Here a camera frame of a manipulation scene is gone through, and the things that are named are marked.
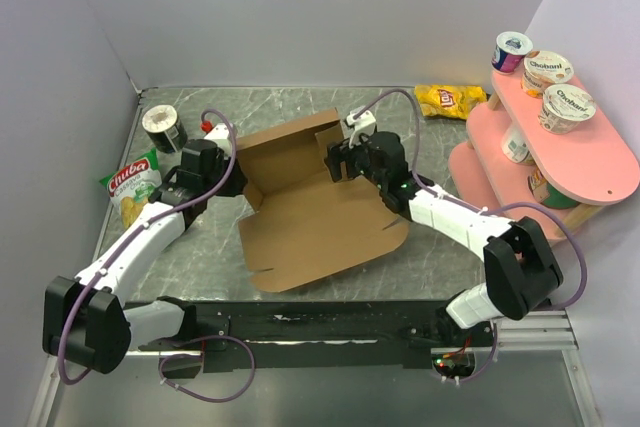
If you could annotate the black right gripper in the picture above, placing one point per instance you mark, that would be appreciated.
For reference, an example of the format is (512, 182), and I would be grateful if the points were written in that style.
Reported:
(340, 152)

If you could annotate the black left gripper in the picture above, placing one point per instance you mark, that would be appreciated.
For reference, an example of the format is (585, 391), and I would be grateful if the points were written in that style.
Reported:
(238, 183)

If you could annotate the brown cardboard box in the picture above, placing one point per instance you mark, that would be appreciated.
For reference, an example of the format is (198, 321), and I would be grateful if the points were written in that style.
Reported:
(305, 227)

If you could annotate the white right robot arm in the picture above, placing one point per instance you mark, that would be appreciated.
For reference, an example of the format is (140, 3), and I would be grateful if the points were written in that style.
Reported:
(520, 269)

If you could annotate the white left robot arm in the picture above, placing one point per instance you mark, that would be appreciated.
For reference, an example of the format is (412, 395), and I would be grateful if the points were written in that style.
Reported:
(86, 324)

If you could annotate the black can white lid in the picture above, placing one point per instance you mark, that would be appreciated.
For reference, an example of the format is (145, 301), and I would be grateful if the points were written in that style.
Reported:
(164, 127)

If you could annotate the green Chuba chips bag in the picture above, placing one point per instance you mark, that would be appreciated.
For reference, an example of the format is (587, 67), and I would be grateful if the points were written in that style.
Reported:
(129, 188)

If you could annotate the yellow Lays chips bag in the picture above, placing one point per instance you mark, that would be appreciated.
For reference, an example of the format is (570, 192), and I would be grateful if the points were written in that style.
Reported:
(454, 102)

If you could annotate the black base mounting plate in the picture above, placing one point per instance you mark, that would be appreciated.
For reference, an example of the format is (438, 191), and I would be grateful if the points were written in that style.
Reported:
(321, 334)

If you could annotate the pink three-tier shelf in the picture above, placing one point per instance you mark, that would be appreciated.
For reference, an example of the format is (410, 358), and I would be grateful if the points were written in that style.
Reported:
(592, 164)

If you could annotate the white cup middle shelf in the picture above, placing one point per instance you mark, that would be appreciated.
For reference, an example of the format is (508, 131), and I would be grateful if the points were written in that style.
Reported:
(514, 146)

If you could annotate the purple white yogurt cup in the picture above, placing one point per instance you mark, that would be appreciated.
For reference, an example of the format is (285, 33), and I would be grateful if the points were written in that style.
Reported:
(510, 49)

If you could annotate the green can lower shelf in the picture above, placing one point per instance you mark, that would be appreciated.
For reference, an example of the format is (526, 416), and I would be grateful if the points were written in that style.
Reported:
(546, 194)

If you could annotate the Chobani yogurt cup rear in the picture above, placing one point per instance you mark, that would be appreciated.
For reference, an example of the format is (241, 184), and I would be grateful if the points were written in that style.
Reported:
(542, 69)

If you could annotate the chobani yogurt cup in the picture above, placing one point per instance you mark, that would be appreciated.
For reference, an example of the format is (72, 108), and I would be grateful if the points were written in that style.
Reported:
(564, 108)
(542, 69)

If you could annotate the Chobani yogurt cup front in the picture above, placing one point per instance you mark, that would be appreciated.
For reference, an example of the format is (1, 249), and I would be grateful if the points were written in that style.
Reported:
(564, 108)

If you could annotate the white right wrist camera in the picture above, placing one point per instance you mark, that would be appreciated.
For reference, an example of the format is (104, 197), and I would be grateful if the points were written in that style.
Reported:
(360, 126)

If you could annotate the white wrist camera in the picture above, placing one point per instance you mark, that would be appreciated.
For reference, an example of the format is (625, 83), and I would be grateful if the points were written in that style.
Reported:
(220, 134)
(360, 126)

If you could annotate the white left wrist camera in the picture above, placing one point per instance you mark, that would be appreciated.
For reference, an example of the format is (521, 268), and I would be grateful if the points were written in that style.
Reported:
(220, 134)

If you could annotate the aluminium rail frame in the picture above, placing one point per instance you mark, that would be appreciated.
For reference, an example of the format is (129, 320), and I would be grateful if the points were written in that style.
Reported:
(529, 376)

